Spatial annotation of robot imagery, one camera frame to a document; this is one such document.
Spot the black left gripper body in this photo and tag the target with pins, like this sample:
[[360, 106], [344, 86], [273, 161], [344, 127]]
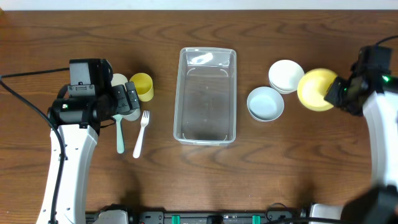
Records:
[[107, 99]]

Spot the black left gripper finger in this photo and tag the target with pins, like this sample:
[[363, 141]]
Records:
[[132, 95], [122, 103]]

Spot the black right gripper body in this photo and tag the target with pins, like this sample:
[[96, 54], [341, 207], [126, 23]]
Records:
[[350, 103]]

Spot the yellow plastic cup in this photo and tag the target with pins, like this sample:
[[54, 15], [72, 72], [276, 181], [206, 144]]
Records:
[[144, 86]]

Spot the white plastic cup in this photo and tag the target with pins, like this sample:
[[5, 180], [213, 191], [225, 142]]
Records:
[[132, 115]]

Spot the yellow plastic bowl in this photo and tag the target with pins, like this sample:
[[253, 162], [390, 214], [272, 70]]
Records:
[[312, 89]]

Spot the white plastic fork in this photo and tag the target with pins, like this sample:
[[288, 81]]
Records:
[[144, 122]]

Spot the light green plastic spoon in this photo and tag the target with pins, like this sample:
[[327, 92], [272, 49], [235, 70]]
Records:
[[119, 133]]

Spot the white plastic bowl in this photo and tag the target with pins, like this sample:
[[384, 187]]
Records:
[[284, 76]]

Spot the light blue plastic bowl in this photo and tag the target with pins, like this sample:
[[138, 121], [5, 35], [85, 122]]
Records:
[[265, 104]]

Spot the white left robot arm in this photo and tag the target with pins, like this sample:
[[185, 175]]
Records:
[[80, 145]]

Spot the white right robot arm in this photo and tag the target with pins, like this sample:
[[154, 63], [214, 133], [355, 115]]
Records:
[[371, 92]]

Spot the clear plastic container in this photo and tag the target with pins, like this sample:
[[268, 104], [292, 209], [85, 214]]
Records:
[[205, 100]]

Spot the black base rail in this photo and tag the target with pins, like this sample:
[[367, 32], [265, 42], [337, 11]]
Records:
[[276, 213]]

